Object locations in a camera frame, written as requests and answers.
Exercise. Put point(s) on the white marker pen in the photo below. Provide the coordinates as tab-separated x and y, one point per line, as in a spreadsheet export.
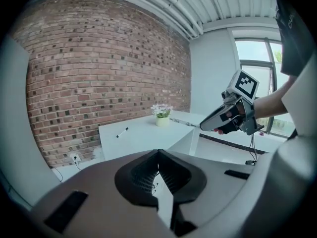
122	132

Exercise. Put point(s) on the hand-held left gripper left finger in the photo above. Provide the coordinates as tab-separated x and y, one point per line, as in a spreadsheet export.
99	182

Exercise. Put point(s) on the white wall socket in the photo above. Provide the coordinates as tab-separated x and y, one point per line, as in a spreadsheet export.
75	157

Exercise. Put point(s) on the silver pen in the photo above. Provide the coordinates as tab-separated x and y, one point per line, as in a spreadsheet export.
185	123

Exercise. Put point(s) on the pink flowers in pale pot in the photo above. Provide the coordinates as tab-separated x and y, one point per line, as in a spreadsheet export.
162	115

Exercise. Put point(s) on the small purple object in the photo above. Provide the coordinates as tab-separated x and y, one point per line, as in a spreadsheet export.
261	133

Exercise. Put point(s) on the white ceiling pipe bundle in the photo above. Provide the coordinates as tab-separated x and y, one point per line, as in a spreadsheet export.
173	11

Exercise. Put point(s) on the white desk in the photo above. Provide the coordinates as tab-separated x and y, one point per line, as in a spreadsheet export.
143	133

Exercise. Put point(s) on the person's black shirt torso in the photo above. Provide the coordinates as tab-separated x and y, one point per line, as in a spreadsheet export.
294	33

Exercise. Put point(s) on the black framed window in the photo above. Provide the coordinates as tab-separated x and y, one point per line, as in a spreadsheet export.
257	58

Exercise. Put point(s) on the person's right forearm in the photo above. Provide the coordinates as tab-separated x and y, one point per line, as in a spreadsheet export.
270	103

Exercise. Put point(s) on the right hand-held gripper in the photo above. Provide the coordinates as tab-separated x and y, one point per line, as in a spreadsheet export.
244	83

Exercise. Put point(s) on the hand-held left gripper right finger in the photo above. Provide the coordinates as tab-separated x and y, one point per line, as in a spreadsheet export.
218	177

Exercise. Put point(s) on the person's right hand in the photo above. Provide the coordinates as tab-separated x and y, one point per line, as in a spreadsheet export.
232	125

